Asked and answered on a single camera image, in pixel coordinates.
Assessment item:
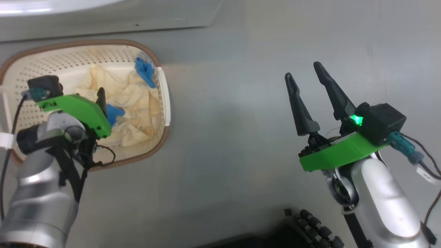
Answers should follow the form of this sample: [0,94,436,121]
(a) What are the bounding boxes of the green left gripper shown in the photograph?
[35,87,112,139]

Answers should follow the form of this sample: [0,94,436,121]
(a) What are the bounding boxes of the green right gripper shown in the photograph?
[285,61,388,172]

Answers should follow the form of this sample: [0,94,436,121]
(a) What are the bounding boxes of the cream and blue clothes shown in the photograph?
[71,65,162,147]

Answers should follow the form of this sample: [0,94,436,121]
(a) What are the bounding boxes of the white front-load washing machine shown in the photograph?
[0,0,224,42]

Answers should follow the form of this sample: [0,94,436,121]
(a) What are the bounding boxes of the cream perforated laundry basket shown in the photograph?
[0,39,172,172]

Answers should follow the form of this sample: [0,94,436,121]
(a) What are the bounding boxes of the black cable with teal connector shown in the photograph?
[387,131,441,238]
[0,89,47,221]

